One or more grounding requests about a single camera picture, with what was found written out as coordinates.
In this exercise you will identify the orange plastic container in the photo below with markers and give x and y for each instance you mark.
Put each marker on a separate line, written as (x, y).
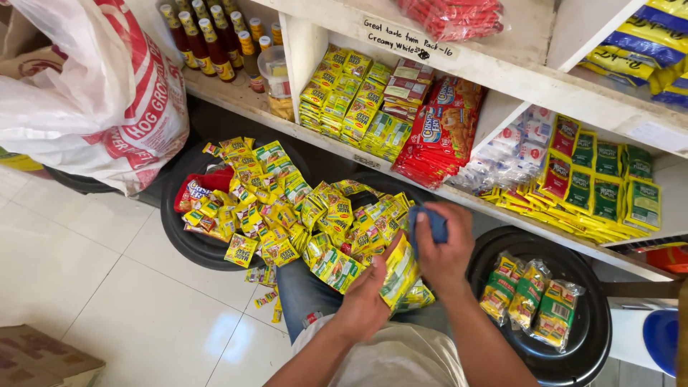
(666, 258)

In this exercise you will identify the stack of red-white packets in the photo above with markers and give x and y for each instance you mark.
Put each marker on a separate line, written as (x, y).
(407, 88)

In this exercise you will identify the person's left fingers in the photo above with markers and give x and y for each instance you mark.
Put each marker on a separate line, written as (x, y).
(382, 260)

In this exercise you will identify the bundle of yellow sachets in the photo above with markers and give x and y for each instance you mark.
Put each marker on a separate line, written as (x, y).
(400, 277)

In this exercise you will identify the heap of yellow seasoning sachets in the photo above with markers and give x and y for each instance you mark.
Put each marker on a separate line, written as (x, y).
(290, 215)

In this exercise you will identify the white sack with red print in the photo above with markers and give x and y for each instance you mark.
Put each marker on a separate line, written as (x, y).
(107, 91)

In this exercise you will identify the clear plastic jar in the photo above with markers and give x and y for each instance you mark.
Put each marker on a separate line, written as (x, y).
(275, 80)

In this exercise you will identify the person's white shirt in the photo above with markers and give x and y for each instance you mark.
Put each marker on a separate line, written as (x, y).
(398, 355)

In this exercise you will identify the brown cardboard box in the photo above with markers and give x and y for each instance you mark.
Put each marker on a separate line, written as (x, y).
(40, 357)

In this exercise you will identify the red breading mix packet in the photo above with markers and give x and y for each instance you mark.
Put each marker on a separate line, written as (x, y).
(196, 191)

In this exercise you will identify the small white shelf label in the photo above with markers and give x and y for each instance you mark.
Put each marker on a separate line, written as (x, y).
(658, 135)

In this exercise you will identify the pile of yellow-blue packets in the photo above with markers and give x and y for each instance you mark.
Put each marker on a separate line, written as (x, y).
(642, 48)

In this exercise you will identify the white wooden shelf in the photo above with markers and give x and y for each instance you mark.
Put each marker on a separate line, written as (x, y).
(537, 80)

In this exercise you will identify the black plastic basin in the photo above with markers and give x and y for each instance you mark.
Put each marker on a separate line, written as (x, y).
(80, 183)
(215, 242)
(580, 301)

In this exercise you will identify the blue plastic stool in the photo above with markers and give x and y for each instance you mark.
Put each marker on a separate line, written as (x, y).
(662, 339)

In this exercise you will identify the blue cleaning cloth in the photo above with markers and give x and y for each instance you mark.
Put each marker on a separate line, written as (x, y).
(432, 228)

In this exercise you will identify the stack of red breading packets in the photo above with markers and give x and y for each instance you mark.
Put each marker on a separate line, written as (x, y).
(441, 134)

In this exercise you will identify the brown paper bag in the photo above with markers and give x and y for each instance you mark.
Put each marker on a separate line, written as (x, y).
(27, 56)

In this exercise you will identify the pile of clear white sachets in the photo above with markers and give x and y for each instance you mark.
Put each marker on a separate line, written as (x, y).
(510, 153)

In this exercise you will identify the stacks of yellow-green sachets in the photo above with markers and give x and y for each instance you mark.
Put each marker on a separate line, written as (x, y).
(349, 99)

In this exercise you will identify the bag of red packets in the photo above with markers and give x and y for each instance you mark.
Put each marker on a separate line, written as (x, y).
(451, 16)

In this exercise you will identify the handwritten paper label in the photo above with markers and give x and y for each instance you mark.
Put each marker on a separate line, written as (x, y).
(409, 38)

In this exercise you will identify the row of green-red packets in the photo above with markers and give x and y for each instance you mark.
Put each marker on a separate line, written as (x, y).
(602, 183)

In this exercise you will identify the row of red sauce bottles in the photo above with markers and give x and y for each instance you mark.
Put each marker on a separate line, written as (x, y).
(215, 43)

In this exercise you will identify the clear pack of yellow-green sachets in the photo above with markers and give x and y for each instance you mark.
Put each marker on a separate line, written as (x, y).
(557, 314)
(529, 293)
(501, 287)

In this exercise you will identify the person's right hand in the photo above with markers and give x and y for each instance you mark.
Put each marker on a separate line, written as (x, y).
(449, 258)

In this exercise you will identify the person's left hand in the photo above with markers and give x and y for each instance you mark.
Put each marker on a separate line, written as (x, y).
(363, 306)

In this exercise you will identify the row of yellow sachet strips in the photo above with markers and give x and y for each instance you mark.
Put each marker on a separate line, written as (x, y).
(553, 217)

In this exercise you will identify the person's blue jeans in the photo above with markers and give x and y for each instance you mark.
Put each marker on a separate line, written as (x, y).
(303, 295)

